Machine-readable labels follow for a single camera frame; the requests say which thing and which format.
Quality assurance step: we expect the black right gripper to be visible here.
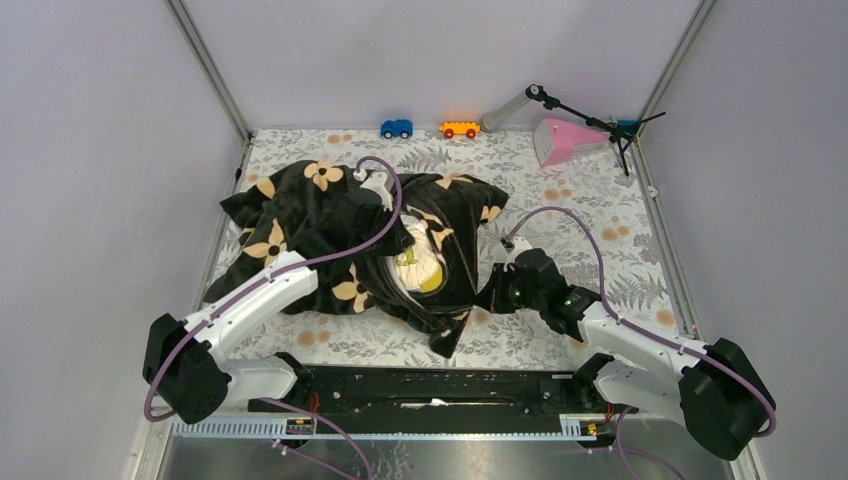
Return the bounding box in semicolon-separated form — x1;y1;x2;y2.
473;263;546;315

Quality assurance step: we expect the black floral plush pillowcase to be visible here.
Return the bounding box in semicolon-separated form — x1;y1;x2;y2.
204;161;509;358

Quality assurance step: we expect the white quilted pillow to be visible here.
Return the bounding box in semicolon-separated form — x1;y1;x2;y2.
388;221;446;294

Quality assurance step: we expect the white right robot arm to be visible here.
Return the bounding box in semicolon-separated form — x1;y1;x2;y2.
475;248;776;460

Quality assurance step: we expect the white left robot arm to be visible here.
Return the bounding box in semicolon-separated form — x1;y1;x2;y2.
142;187;402;424

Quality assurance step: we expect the yellow patch on pillow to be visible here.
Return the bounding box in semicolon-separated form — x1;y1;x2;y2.
419;268;444;293

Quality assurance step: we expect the white care label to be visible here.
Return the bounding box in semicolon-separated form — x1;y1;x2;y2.
395;249;418;267

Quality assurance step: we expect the blue toy car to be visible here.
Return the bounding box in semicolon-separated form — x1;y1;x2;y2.
380;119;414;139

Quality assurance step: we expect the floral patterned table mat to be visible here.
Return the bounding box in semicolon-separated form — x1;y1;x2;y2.
233;129;681;371

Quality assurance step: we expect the orange toy car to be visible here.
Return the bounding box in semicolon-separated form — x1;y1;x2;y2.
438;121;481;139

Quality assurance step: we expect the pink and white iron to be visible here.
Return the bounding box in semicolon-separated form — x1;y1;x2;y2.
533;118;609;167

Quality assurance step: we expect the grey metal cylinder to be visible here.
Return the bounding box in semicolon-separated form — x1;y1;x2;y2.
479;89;531;133

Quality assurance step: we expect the black tripod stand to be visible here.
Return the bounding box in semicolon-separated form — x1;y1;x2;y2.
524;84;666;177

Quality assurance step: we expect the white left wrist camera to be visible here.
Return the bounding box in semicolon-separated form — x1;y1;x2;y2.
353;169;395;211

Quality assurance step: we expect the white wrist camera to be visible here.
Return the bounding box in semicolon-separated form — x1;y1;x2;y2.
353;169;395;211
500;236;533;263

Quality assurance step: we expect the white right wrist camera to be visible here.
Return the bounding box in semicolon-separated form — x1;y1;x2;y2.
500;236;533;263

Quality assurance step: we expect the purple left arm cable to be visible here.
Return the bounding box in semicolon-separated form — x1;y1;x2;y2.
143;156;405;424

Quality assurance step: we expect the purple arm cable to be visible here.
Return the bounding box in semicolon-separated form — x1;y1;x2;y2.
143;156;405;424
501;205;778;439

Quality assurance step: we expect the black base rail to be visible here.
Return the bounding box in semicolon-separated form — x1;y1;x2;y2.
248;365;624;435

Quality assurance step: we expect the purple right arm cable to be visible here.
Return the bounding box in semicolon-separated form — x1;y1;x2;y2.
501;205;778;439

